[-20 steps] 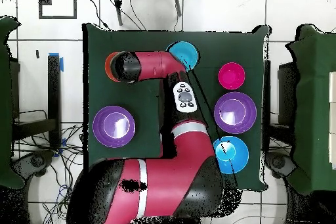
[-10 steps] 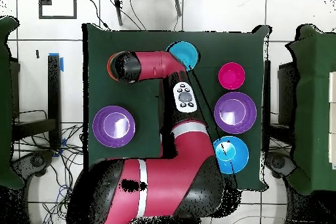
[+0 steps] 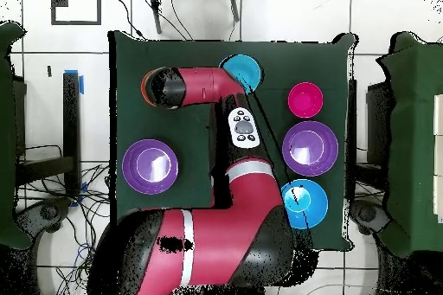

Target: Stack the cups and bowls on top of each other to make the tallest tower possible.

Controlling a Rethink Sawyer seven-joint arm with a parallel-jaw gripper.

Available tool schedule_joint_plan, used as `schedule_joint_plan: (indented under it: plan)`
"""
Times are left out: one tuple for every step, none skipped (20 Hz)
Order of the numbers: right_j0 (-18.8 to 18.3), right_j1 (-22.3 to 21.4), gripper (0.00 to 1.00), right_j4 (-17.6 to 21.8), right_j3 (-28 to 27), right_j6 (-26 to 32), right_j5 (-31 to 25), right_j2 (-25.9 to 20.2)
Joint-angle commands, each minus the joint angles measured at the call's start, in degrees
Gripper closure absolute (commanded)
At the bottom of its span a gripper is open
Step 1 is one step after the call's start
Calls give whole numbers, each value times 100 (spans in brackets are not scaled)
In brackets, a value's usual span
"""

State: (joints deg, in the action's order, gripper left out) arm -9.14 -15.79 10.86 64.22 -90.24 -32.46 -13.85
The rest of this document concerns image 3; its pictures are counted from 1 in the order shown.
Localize small blue bowl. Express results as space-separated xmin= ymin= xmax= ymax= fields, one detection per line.
xmin=218 ymin=54 xmax=263 ymax=94

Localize orange bowl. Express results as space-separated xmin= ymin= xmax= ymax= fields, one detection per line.
xmin=139 ymin=69 xmax=157 ymax=108

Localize dark green tablecloth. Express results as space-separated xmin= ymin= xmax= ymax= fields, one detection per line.
xmin=108 ymin=30 xmax=357 ymax=251

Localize wide purple bowl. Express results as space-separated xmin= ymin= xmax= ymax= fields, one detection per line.
xmin=121 ymin=138 xmax=180 ymax=196
xmin=281 ymin=120 xmax=339 ymax=177

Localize pink bowl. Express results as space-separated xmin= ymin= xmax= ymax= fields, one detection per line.
xmin=286 ymin=81 xmax=324 ymax=119

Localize large blue bowl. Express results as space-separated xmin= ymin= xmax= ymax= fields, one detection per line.
xmin=280 ymin=178 xmax=329 ymax=230

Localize black metal stand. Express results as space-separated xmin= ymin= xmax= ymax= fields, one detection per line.
xmin=15 ymin=72 xmax=81 ymax=197

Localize black grey machine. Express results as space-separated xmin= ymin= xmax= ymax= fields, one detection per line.
xmin=15 ymin=197 xmax=74 ymax=251

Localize green cloth covered table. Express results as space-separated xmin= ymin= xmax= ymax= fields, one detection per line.
xmin=0 ymin=21 xmax=32 ymax=251
xmin=376 ymin=31 xmax=443 ymax=258

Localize grey cable bundle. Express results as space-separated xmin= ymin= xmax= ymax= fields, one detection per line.
xmin=16 ymin=144 xmax=112 ymax=295

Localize black table frame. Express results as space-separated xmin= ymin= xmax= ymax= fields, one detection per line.
xmin=347 ymin=78 xmax=394 ymax=192

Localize thin black floor cable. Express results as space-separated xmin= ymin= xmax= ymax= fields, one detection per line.
xmin=111 ymin=0 xmax=145 ymax=41

